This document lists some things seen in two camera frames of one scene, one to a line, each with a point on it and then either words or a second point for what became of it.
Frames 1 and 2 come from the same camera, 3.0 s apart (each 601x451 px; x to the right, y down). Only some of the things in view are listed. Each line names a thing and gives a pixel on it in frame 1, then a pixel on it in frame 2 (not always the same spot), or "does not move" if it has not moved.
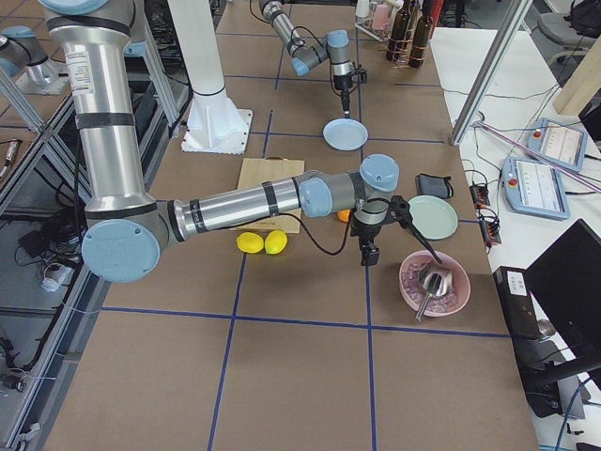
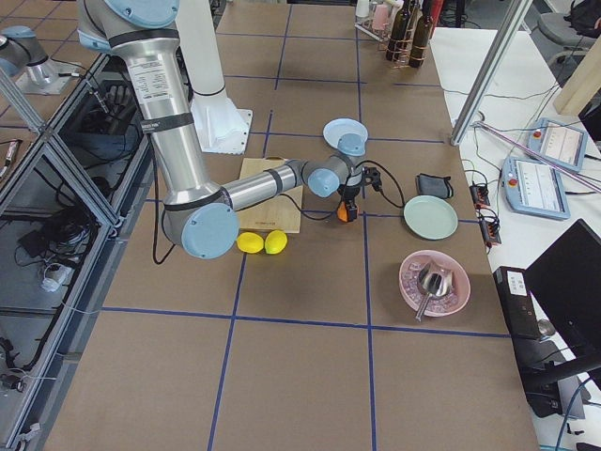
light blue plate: (345, 134) does not move
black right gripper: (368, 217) to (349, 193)
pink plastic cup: (380, 17) does not move
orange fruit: (344, 214) does not move
